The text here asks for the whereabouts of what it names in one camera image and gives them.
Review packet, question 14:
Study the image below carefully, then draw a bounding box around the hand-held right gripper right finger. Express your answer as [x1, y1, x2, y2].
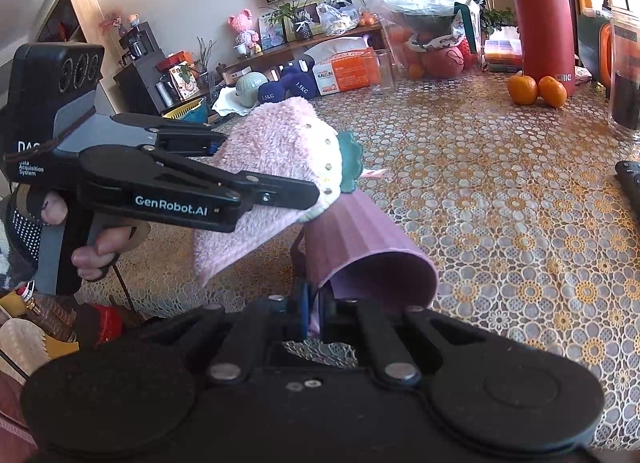
[318, 290, 476, 387]

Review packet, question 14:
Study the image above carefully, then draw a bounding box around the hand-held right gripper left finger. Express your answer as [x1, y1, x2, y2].
[165, 279, 309, 385]

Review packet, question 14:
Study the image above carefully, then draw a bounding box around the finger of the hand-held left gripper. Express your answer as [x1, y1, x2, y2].
[77, 144, 321, 234]
[111, 113, 230, 157]

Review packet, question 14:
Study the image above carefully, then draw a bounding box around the purple ribbed cup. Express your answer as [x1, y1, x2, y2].
[301, 190, 439, 315]

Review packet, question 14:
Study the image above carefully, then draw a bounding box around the pink plush towel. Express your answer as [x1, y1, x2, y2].
[192, 96, 367, 290]

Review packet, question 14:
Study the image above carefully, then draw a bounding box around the person's left hand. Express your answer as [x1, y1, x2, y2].
[41, 192, 151, 282]

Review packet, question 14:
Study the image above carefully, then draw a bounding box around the yellow basket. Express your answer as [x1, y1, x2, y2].
[162, 96, 209, 125]

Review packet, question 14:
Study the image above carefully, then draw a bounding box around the black cabinet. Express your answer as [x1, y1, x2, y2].
[113, 60, 177, 117]

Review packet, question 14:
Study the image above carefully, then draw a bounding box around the black coffee machine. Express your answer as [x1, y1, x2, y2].
[118, 21, 166, 64]

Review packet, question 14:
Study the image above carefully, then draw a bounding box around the blue dumbbell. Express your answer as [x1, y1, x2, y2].
[280, 60, 319, 98]
[257, 79, 293, 104]

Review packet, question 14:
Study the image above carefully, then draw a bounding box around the pink plush toy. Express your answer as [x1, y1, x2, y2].
[228, 13, 261, 50]

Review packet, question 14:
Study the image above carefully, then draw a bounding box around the wooden television shelf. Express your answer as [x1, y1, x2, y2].
[220, 23, 386, 75]

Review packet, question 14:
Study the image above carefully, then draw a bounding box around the brown sauce bottle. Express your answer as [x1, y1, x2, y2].
[14, 282, 80, 345]

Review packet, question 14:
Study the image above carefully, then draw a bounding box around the orange tissue box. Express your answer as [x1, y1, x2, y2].
[313, 48, 377, 96]

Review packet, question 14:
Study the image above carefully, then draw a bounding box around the lace tablecloth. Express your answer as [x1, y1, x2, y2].
[79, 56, 640, 455]

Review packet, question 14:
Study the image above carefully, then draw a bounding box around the clear drinking glass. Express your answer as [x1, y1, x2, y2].
[370, 48, 396, 94]

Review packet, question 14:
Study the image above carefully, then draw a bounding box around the plastic bag of fruit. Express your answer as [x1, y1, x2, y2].
[364, 0, 485, 80]

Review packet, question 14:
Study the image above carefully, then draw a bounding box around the orange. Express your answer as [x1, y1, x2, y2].
[538, 76, 569, 108]
[507, 72, 539, 105]

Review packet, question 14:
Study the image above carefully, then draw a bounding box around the colourful storage box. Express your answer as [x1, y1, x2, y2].
[482, 25, 524, 73]

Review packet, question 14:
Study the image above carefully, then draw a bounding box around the black remote control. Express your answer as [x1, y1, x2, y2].
[614, 160, 640, 216]

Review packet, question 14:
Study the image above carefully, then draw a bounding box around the red thermos bottle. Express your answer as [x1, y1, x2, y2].
[490, 0, 584, 97]

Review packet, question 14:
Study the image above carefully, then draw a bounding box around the clear glass jar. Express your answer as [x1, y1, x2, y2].
[608, 7, 640, 142]

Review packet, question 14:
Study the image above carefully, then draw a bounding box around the picture frame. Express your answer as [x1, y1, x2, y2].
[282, 0, 324, 42]

